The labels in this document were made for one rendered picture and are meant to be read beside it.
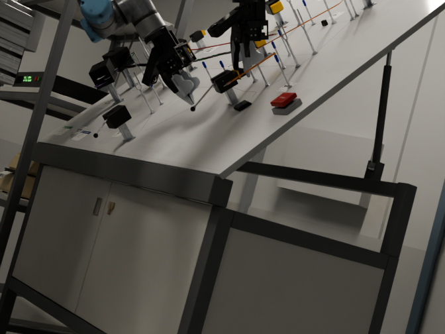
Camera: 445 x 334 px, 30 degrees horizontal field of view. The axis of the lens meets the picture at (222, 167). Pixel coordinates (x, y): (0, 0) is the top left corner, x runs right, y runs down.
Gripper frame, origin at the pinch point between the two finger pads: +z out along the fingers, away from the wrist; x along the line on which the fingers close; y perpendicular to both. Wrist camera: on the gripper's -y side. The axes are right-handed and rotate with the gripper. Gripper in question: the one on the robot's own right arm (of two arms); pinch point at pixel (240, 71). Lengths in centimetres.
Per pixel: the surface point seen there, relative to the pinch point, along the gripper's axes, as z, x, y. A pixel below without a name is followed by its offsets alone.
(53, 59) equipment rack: 3, 86, -37
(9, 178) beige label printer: 46, 96, -55
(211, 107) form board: 10.4, 8.1, -5.8
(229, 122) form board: 11.4, -11.5, -7.9
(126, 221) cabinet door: 39, 2, -34
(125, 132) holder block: 17.8, 21.1, -28.0
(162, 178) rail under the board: 22.7, -16.4, -28.2
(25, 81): 13, 111, -44
